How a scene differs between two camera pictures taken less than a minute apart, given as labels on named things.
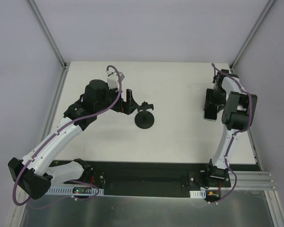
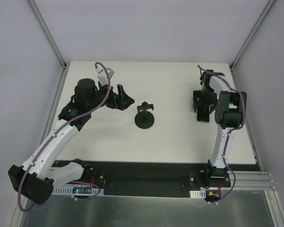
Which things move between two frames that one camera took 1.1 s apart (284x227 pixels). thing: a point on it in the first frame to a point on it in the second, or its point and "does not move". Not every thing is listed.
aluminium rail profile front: (254, 180) does not move
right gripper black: (211, 101) to (204, 100)
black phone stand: (144, 119) does not move
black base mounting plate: (165, 178) does not move
